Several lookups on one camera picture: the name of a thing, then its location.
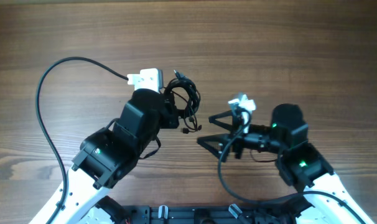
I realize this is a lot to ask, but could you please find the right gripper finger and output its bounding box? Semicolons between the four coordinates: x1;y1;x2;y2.
197;134;233;158
208;110;236;131

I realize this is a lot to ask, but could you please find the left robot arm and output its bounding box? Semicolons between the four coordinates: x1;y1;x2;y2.
31;88;179;223

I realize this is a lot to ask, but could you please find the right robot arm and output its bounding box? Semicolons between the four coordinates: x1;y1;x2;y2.
197;103;372;223

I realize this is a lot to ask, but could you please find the right camera black cable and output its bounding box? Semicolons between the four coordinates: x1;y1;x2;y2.
217;108;368;224

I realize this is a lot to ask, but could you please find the camera black cable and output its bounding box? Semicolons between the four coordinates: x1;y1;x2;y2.
35;56;129;224
217;108;368;224

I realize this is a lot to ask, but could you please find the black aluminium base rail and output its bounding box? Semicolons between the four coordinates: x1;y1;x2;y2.
123;205;295;224

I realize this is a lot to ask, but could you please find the left camera black cable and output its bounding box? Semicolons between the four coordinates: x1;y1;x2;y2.
35;56;129;224

